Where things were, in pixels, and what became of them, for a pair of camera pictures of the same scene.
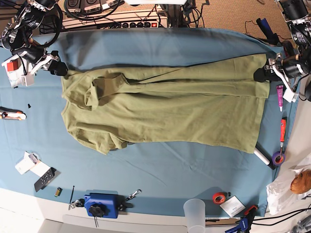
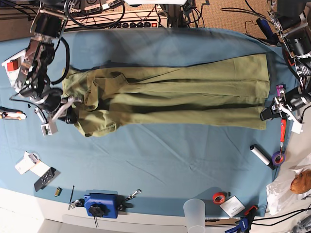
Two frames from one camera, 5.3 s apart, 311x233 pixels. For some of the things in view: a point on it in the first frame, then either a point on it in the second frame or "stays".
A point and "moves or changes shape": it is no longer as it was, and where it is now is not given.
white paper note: x=233 y=206 stays
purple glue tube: x=280 y=91 stays
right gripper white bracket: x=54 y=67 to x=50 y=126
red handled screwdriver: x=283 y=134 stays
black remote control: x=41 y=183 stays
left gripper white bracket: x=263 y=75 to x=267 y=113
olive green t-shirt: x=215 y=103 moves or changes shape
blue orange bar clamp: x=245 y=223 stays
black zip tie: x=71 y=195 stays
